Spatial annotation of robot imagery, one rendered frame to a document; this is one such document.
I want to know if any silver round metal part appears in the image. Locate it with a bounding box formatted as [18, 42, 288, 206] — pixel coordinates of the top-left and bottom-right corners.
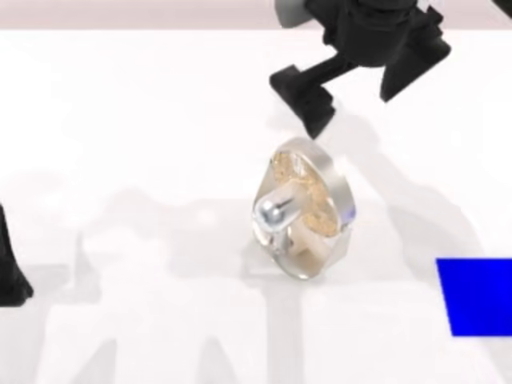
[250, 136, 358, 280]

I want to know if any blue square patch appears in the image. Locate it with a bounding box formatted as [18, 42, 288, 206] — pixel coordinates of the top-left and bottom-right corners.
[434, 258, 512, 338]

